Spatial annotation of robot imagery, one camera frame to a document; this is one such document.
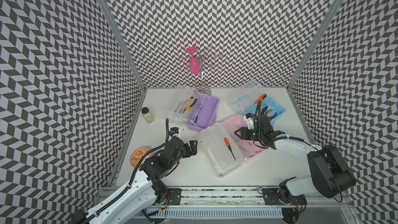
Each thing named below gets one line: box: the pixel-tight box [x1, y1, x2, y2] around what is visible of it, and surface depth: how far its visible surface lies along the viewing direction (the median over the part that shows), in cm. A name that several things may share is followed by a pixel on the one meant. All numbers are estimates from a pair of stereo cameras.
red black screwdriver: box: [223, 137, 236, 161], surface depth 80 cm
